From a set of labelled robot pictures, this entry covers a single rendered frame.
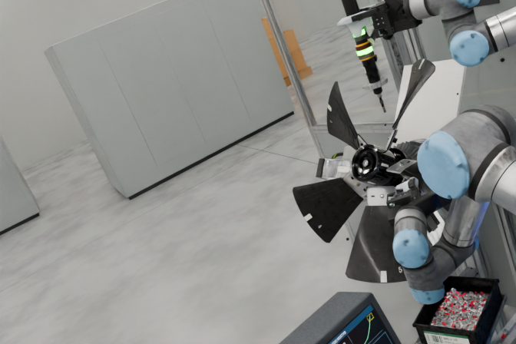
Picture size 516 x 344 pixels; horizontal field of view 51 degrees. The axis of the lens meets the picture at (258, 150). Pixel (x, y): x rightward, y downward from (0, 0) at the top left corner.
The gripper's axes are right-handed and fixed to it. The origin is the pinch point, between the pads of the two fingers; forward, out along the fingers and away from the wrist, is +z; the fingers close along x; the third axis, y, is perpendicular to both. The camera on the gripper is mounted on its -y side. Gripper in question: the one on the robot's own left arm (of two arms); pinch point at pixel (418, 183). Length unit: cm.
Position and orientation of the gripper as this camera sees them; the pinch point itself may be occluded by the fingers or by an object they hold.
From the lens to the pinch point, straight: 157.0
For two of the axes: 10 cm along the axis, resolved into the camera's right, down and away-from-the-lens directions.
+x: 4.6, 8.6, 2.3
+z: 2.5, -3.8, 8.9
